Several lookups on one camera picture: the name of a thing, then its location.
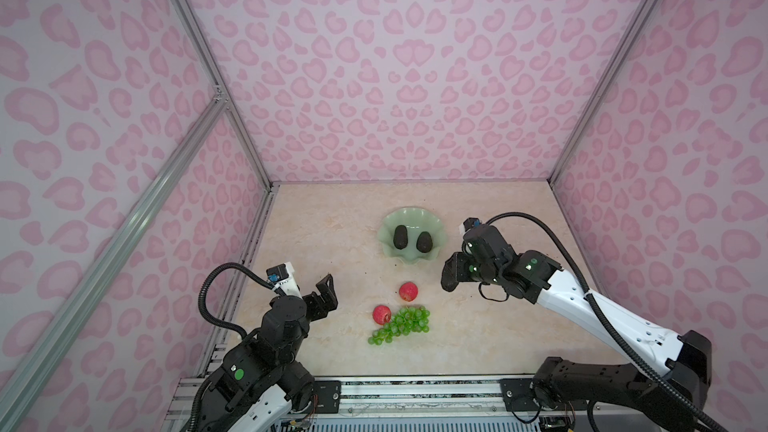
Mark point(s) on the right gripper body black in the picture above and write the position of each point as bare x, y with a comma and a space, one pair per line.
486, 272

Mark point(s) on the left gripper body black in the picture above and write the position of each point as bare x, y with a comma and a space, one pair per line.
306, 324

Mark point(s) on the dark avocado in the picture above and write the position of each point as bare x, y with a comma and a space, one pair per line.
424, 243
400, 237

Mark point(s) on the red apple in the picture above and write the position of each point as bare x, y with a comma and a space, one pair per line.
382, 315
408, 291

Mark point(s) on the green grape bunch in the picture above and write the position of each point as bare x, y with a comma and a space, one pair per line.
405, 322

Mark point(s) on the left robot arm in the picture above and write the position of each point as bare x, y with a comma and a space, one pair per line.
265, 358

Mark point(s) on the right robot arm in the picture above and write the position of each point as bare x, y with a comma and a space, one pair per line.
666, 375

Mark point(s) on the green scalloped fruit bowl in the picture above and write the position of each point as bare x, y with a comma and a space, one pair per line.
416, 220

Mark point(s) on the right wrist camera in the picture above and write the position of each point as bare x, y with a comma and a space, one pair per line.
468, 224

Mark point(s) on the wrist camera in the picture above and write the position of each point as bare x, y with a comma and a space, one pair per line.
468, 224
282, 280

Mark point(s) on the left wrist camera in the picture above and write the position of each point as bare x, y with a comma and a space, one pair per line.
282, 280

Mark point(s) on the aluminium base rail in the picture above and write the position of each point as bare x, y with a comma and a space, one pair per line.
434, 403

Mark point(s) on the aluminium frame strut left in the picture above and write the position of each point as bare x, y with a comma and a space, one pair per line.
38, 366

